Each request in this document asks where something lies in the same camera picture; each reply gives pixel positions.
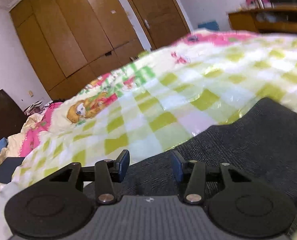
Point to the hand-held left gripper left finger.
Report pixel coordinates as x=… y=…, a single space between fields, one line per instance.
x=124 y=165

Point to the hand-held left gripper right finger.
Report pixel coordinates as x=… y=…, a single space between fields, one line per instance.
x=176 y=165

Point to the dark grey plaid pants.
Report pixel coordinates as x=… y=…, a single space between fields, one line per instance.
x=251 y=142

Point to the cartoon printed quilt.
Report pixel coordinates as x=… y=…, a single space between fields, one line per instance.
x=93 y=105

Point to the green checkered plastic sheet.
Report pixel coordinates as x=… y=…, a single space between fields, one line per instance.
x=188 y=85

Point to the striped bag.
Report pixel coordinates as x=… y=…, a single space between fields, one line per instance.
x=36 y=107

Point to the folded dark navy cloth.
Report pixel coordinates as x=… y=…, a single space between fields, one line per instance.
x=6 y=168

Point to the dark wooden headboard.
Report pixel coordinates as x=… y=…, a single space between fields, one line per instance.
x=3 y=117

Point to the blue foam mat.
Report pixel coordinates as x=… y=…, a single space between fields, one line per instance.
x=208 y=25

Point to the brown wooden wardrobe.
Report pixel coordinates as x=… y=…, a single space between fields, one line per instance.
x=71 y=30

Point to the brown wooden door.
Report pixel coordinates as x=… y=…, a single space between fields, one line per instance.
x=158 y=10

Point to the wooden cabinet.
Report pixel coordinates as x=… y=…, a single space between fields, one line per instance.
x=243 y=20

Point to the wall outlet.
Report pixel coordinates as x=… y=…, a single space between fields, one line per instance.
x=31 y=94

